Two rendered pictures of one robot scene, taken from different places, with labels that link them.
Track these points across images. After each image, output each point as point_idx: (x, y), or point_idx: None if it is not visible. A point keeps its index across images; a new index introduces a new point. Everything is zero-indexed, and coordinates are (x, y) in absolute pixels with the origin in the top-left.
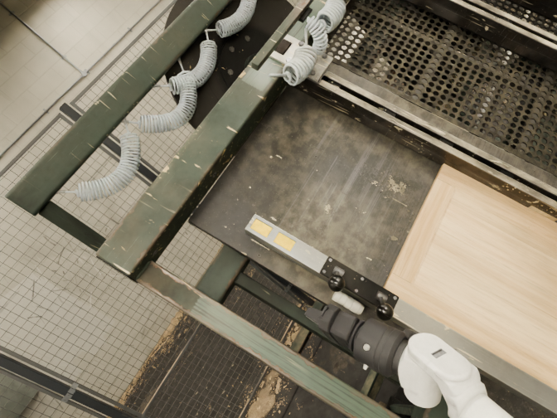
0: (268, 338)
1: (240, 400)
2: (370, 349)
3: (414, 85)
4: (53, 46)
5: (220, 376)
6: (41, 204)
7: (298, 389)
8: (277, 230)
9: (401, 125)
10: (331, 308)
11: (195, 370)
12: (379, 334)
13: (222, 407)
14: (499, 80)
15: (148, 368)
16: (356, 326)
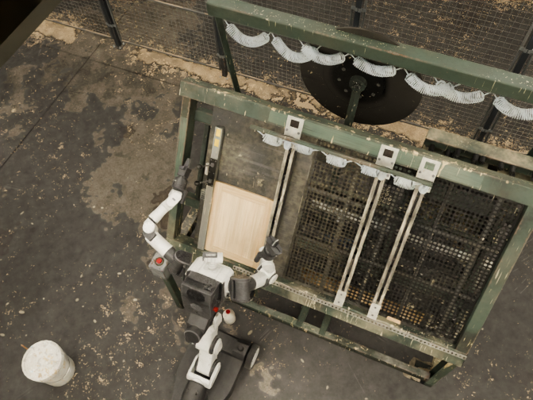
0: (183, 144)
1: (267, 70)
2: (174, 181)
3: (315, 186)
4: None
5: (287, 43)
6: (213, 16)
7: None
8: (219, 139)
9: (278, 183)
10: (184, 168)
11: (293, 12)
12: (178, 183)
13: (262, 55)
14: (334, 228)
15: None
16: (182, 176)
